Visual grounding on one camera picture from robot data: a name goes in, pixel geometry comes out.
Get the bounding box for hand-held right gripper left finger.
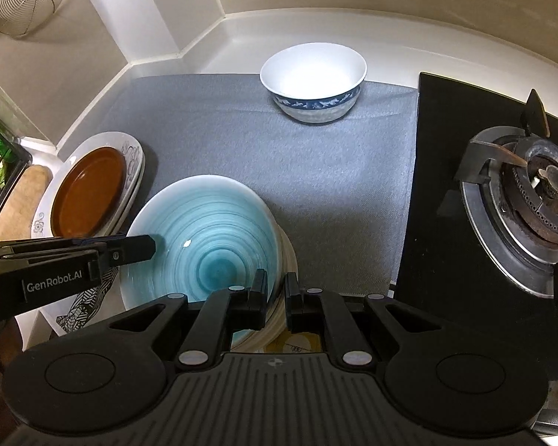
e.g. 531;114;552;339
107;269;269;366

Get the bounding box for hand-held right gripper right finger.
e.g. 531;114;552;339
283;273;452;368

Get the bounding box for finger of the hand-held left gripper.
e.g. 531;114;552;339
0;235;157;266
0;249;101;274

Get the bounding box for cream bowl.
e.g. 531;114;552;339
260;246;301;355
242;236;297;353
230;227;292;349

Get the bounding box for teal glazed bowl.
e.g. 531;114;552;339
119;174;280;336

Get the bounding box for brown round plate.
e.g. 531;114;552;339
51;147;128;238

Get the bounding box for white mat with geometric print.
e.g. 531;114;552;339
16;268;122;355

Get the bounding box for grey counter mat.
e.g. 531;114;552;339
58;72;420;299

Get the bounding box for black glass gas stove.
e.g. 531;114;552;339
394;72;558;429

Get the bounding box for white bowl with blue band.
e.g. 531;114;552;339
259;43;368;125

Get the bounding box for gas burner with pan support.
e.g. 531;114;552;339
454;88;558;299

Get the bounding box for black wire rack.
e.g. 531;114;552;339
0;115;33;243

